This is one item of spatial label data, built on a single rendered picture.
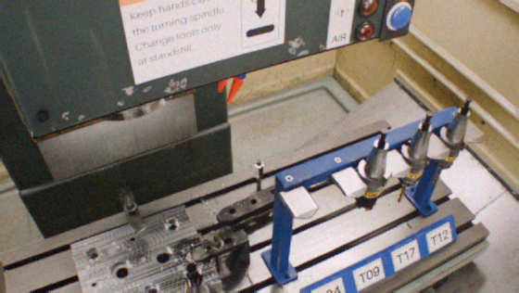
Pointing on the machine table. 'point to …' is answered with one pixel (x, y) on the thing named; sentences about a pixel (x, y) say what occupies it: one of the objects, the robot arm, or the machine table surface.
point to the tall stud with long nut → (259, 173)
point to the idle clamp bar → (234, 219)
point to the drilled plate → (146, 244)
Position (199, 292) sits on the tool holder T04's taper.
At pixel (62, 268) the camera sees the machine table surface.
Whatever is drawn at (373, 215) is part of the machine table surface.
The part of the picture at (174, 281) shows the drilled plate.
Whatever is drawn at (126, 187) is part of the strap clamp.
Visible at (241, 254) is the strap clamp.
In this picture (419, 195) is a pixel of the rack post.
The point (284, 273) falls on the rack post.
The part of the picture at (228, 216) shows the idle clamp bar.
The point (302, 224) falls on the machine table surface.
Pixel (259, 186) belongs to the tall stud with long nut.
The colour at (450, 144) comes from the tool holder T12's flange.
